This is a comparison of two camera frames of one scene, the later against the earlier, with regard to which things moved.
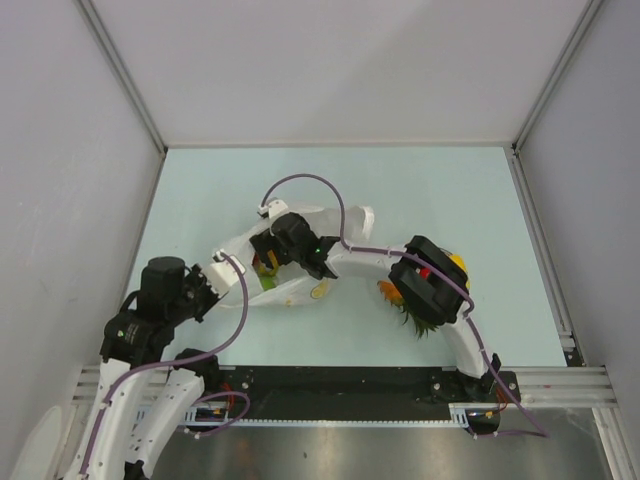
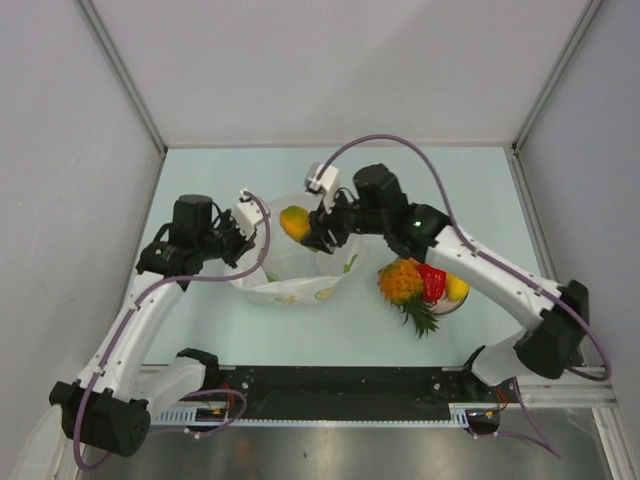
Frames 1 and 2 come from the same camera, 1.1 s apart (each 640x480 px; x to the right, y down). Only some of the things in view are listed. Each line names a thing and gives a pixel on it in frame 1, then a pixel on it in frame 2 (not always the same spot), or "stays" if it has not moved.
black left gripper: [213, 297] → [243, 245]
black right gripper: [267, 241] → [321, 223]
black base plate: [359, 390] stays
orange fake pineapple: [422, 323] stays
